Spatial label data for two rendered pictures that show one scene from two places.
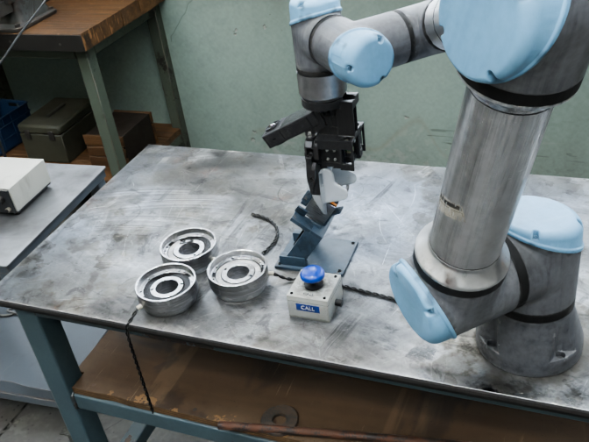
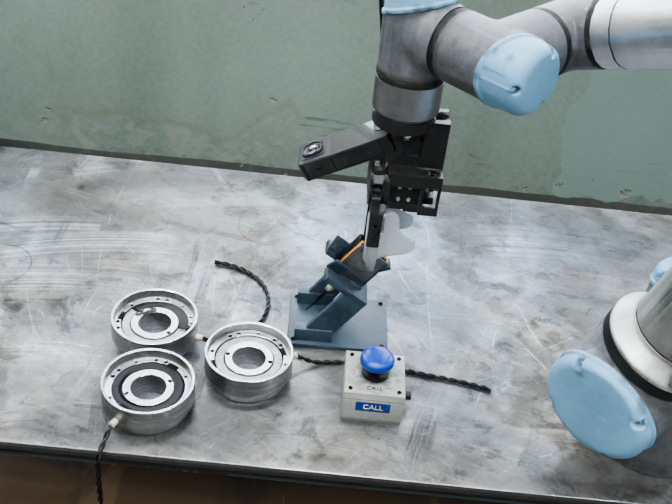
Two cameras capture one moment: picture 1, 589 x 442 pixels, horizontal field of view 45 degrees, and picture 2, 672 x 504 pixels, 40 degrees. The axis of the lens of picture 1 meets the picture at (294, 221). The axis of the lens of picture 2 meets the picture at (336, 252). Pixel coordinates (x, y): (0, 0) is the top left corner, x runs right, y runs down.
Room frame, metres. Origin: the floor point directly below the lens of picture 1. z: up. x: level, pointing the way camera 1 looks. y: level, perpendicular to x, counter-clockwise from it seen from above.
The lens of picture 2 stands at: (0.24, 0.39, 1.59)
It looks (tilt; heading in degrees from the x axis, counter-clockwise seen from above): 36 degrees down; 333
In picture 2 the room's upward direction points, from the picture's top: 7 degrees clockwise
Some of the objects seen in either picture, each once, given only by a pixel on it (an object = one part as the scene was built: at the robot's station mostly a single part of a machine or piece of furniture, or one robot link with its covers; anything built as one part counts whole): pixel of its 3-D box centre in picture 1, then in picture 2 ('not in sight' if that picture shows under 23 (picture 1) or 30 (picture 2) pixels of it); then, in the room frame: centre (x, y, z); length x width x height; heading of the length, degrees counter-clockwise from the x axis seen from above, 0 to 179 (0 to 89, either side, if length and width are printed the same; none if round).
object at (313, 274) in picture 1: (313, 282); (375, 370); (0.91, -0.02, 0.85); 0.04 x 0.04 x 0.05
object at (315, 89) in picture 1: (322, 81); (407, 92); (1.03, -0.07, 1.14); 0.08 x 0.08 x 0.05
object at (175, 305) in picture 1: (167, 290); (148, 392); (0.98, 0.23, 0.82); 0.10 x 0.10 x 0.04
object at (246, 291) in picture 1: (238, 276); (248, 363); (0.99, 0.11, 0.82); 0.10 x 0.10 x 0.04
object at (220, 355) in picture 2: (238, 276); (248, 363); (0.99, 0.11, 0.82); 0.08 x 0.08 x 0.02
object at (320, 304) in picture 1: (318, 295); (377, 386); (0.91, -0.02, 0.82); 0.08 x 0.07 x 0.05; 64
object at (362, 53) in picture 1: (361, 48); (504, 58); (0.94, -0.13, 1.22); 0.11 x 0.11 x 0.08; 21
